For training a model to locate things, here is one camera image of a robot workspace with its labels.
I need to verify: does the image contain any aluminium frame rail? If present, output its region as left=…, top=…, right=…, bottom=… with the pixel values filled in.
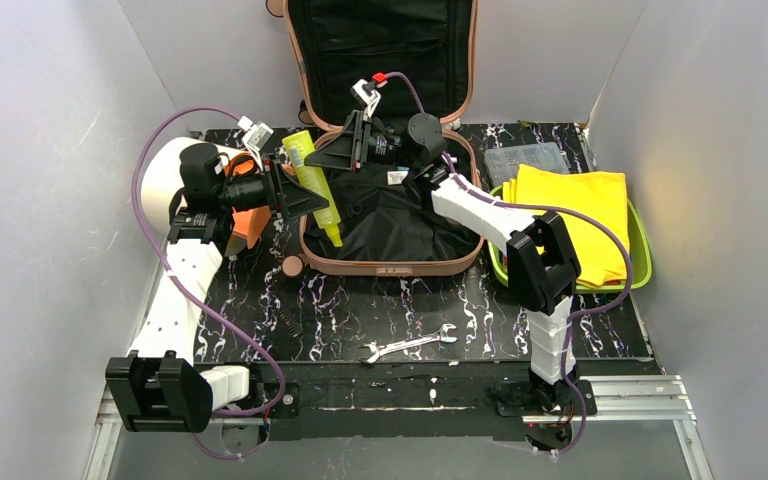
left=83, top=264, right=273, bottom=480

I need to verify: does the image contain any cream cylindrical drum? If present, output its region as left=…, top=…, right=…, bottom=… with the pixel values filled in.
left=139, top=137, right=272, bottom=256

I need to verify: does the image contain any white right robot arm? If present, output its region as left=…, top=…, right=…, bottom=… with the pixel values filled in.
left=304, top=110, right=581, bottom=386

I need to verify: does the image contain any green plastic tray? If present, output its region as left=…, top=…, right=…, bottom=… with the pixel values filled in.
left=485, top=201, right=653, bottom=294

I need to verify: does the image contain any silver open-end wrench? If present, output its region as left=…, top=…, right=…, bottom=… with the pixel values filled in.
left=361, top=323, right=457, bottom=364

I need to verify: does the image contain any black spring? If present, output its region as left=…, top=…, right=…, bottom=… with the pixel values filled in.
left=276, top=310, right=303, bottom=338

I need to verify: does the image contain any clear plastic screw box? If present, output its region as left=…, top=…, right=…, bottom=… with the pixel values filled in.
left=484, top=142, right=571, bottom=187

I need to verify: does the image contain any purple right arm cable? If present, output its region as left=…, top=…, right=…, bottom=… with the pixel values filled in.
left=383, top=71, right=636, bottom=458

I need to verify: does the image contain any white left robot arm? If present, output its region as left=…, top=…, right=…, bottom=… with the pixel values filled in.
left=105, top=137, right=327, bottom=433

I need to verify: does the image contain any yellow snack packet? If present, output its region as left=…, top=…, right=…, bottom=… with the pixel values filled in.
left=500, top=162, right=632, bottom=290

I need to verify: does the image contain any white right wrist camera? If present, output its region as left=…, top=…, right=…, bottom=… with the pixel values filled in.
left=350, top=72, right=388, bottom=121

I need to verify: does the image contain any pink hard-shell suitcase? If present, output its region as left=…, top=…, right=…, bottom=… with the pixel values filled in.
left=266, top=1, right=484, bottom=277

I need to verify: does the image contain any white toothpaste tube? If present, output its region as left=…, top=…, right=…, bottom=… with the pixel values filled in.
left=386, top=170, right=409, bottom=186

